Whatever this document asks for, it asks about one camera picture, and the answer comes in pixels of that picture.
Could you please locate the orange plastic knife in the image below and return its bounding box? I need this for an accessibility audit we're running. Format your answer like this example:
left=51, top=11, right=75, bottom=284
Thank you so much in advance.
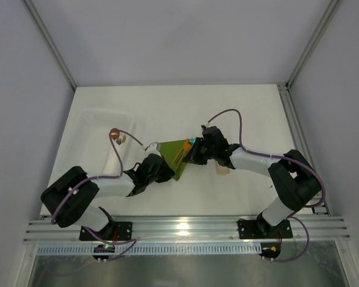
left=172, top=143, right=188, bottom=164

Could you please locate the purple cable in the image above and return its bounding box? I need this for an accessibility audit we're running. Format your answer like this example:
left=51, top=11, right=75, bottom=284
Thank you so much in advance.
left=50, top=129, right=146, bottom=225
left=208, top=108, right=327, bottom=262

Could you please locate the white slotted cable duct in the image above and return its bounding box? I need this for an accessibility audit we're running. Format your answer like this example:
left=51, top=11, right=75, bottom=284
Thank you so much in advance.
left=36, top=242, right=262, bottom=256

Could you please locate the iridescent metal fork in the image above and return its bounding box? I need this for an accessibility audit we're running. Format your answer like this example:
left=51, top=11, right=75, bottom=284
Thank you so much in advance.
left=182, top=138, right=196, bottom=161

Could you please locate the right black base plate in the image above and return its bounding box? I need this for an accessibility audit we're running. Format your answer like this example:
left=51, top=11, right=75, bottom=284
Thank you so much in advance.
left=237, top=219, right=293, bottom=239

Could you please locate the green paper napkin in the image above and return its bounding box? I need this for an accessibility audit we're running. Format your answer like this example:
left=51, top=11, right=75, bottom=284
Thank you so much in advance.
left=160, top=139, right=193, bottom=181

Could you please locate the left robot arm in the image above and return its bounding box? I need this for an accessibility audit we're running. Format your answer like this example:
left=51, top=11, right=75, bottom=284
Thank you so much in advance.
left=41, top=154, right=175, bottom=239

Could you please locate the orange plastic spoon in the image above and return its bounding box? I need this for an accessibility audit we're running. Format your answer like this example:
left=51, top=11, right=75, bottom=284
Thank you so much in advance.
left=174, top=142, right=192, bottom=167

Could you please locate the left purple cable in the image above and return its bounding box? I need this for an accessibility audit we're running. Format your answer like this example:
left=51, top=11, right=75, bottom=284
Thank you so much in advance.
left=50, top=129, right=146, bottom=225

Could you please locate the white plastic basket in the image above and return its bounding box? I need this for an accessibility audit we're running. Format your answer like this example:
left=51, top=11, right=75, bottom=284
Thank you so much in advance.
left=55, top=108, right=135, bottom=176

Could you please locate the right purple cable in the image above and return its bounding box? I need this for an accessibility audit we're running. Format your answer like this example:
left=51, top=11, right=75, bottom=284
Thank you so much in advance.
left=208, top=108, right=327, bottom=262

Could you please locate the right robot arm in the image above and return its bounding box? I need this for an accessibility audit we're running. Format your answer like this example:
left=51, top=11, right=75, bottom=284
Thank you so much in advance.
left=184, top=126, right=323, bottom=239

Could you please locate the copper round ball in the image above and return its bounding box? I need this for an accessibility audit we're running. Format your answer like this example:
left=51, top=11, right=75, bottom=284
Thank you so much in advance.
left=109, top=129, right=120, bottom=141

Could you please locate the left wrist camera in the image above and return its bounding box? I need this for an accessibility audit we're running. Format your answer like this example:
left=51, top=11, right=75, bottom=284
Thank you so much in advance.
left=145, top=142, right=161, bottom=155

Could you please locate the beige utensil tray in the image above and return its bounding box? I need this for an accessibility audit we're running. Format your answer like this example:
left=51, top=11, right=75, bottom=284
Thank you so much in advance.
left=215, top=161, right=230, bottom=176

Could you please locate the right aluminium frame rail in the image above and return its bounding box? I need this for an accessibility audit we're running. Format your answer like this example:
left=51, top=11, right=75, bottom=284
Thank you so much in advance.
left=277, top=83, right=331, bottom=216

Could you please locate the aluminium front rail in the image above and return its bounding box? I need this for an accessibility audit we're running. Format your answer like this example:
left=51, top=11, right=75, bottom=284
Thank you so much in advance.
left=23, top=215, right=351, bottom=243

